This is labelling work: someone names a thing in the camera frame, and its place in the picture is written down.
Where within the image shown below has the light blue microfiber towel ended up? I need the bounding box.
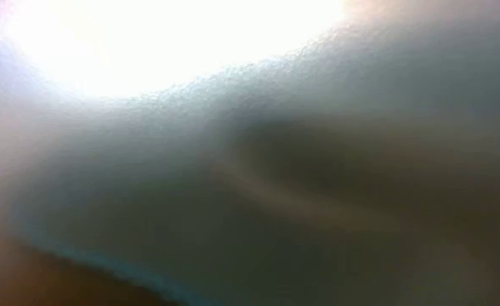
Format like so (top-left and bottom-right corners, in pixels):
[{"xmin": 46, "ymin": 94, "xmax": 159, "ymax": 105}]
[{"xmin": 0, "ymin": 0, "xmax": 500, "ymax": 306}]

